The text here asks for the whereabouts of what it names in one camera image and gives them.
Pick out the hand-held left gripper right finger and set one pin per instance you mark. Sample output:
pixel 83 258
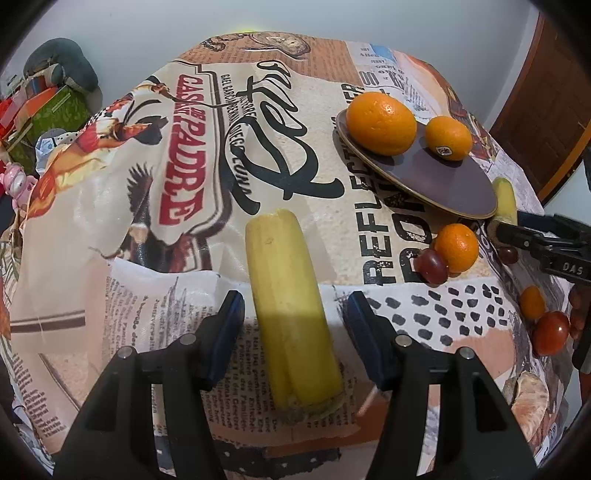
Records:
pixel 367 323

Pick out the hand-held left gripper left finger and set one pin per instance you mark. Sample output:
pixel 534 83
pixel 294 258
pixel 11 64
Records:
pixel 226 323

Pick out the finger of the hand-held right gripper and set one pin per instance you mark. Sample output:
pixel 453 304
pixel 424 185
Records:
pixel 535 220
pixel 524 237

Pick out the small yellow banana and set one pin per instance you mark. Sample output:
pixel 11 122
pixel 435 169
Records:
pixel 504 198

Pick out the large yellow banana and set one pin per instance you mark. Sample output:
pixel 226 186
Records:
pixel 288 300

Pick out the person's right hand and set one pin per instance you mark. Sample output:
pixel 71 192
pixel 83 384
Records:
pixel 581 307

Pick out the small dark grape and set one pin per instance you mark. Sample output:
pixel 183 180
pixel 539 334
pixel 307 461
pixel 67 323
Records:
pixel 506 254

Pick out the dark red grape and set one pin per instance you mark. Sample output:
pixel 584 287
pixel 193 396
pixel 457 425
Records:
pixel 432 266

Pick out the red tomato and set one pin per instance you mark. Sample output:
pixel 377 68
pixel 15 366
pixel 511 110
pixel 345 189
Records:
pixel 551 333

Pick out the brown round plate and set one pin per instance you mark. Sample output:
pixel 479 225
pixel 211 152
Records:
pixel 443 184

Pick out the brown wooden door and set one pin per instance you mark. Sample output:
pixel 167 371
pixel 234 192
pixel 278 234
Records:
pixel 547 124

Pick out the printed tablecloth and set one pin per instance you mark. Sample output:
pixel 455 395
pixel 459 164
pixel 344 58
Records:
pixel 194 230

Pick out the small orange with sticker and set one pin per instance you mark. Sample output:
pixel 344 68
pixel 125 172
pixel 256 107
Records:
pixel 448 137

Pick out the large orange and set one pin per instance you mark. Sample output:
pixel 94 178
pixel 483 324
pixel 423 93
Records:
pixel 381 122

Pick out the white blue patterned cloth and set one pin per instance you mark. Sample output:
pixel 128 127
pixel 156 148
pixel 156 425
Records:
pixel 51 144

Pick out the pink toy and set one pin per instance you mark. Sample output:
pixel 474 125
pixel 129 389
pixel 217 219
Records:
pixel 18 182

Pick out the green patterned box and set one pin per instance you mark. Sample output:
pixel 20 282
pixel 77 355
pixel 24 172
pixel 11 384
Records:
pixel 48 120

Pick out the grey plush cushion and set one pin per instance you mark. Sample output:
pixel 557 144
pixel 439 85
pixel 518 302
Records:
pixel 64 64

